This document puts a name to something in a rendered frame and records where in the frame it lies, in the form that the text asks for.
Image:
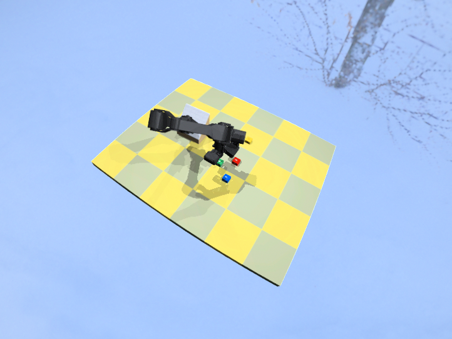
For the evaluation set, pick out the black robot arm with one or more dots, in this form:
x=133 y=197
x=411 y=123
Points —
x=222 y=132

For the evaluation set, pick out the blue block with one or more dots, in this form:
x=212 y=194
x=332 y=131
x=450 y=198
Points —
x=226 y=178

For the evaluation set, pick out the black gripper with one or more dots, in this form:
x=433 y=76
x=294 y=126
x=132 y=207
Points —
x=215 y=154

